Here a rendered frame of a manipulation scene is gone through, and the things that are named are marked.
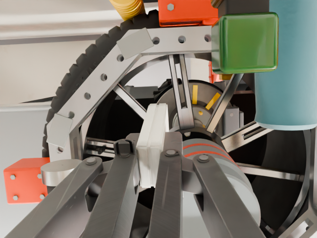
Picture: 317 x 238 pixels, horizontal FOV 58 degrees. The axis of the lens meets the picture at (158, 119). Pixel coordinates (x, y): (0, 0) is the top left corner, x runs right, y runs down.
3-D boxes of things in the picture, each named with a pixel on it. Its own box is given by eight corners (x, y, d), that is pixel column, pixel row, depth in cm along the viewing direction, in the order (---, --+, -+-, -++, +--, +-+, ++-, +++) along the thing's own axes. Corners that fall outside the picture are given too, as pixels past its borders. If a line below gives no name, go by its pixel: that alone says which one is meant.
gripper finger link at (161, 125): (148, 146, 16) (161, 146, 16) (158, 103, 23) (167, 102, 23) (152, 188, 18) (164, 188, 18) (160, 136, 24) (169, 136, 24)
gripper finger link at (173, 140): (158, 173, 15) (216, 173, 15) (164, 131, 20) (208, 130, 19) (160, 196, 16) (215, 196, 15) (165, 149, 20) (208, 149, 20)
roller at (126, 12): (124, 8, 74) (126, 31, 75) (100, -36, 45) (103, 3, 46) (146, 6, 74) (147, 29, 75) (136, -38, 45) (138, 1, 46)
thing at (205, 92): (167, 70, 107) (139, 148, 112) (168, 69, 100) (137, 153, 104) (246, 98, 109) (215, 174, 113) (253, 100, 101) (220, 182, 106)
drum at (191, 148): (159, 136, 58) (162, 201, 60) (157, 171, 37) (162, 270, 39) (229, 132, 57) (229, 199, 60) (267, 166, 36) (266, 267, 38)
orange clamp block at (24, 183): (64, 156, 60) (21, 157, 60) (49, 167, 52) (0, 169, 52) (67, 187, 61) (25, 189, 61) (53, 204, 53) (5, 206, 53)
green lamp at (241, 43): (209, 23, 23) (211, 74, 23) (220, 12, 19) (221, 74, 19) (260, 21, 23) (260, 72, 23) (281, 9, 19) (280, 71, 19)
